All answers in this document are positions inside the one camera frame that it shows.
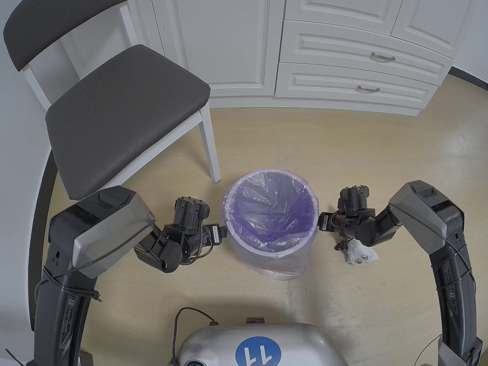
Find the white printed wrapper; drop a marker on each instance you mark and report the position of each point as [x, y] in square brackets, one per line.
[362, 256]

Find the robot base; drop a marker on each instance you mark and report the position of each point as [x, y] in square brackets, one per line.
[267, 341]

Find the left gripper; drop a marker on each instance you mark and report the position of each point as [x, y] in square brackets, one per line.
[214, 231]

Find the grey cushioned white chair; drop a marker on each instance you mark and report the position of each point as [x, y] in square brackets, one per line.
[114, 120]

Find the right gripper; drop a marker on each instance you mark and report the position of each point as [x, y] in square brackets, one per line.
[325, 223]

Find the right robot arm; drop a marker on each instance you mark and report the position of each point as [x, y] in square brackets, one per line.
[427, 212]

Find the purple plastic bag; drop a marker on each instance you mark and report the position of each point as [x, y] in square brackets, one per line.
[267, 212]

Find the white trash bin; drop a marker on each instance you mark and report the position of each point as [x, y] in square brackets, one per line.
[274, 259]

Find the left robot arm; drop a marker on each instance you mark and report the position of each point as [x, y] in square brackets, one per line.
[103, 231]

